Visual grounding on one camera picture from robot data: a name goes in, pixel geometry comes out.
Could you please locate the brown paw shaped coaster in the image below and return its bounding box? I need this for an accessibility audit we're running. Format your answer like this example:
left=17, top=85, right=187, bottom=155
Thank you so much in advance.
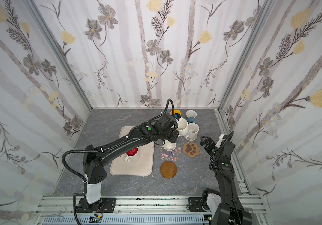
left=182, top=142, right=200, bottom=158

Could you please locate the white speckled mug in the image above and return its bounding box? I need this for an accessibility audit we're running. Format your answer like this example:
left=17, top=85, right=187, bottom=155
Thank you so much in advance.
left=186, top=123, right=199, bottom=138

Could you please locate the plain white mug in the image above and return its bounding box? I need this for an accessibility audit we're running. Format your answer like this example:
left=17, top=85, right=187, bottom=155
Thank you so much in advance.
left=177, top=118, right=189, bottom=137

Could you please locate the white grey mug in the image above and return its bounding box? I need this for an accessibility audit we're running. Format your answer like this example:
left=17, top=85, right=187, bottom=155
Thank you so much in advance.
left=163, top=140, right=176, bottom=152

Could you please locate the yellow mug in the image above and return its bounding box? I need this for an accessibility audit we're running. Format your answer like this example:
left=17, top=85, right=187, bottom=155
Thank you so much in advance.
left=170, top=110, right=181, bottom=119

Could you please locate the blue floral mug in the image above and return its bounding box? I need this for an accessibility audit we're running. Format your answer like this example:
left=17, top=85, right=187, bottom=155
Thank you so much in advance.
left=186, top=110, right=197, bottom=124

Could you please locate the pink flower shaped coaster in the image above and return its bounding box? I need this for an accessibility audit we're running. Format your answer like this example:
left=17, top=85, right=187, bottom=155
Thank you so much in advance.
left=160, top=145, right=182, bottom=162

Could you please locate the light brown cork coaster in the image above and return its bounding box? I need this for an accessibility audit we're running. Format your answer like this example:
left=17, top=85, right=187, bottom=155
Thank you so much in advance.
left=160, top=161, right=177, bottom=179

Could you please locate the white mug red inside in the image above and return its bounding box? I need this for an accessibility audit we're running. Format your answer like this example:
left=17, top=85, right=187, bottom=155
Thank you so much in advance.
left=124, top=148, right=140, bottom=163

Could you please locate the beige plastic tray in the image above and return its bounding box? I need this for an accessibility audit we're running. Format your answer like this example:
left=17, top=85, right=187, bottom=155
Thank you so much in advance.
left=110, top=142, right=154, bottom=176

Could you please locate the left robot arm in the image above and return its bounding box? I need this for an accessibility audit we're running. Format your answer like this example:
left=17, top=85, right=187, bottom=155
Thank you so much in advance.
left=76, top=114, right=179, bottom=212

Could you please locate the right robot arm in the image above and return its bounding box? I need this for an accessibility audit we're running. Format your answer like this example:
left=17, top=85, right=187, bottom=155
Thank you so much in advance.
left=200, top=132, right=252, bottom=225

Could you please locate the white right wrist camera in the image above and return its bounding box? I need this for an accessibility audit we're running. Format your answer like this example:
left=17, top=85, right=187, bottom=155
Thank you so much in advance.
left=215, top=134, right=225, bottom=148

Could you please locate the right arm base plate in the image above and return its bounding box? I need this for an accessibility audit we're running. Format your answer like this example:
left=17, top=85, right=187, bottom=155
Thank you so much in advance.
left=186, top=197, right=209, bottom=212

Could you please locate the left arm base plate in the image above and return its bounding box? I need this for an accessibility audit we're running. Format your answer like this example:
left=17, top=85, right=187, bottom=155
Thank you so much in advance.
left=76, top=197, right=116, bottom=213

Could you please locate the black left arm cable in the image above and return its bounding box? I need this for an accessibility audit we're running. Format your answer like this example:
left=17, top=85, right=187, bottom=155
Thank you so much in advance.
left=61, top=98, right=176, bottom=225

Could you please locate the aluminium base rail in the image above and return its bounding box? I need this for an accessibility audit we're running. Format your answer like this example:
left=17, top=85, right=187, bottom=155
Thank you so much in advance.
left=37, top=179, right=263, bottom=225

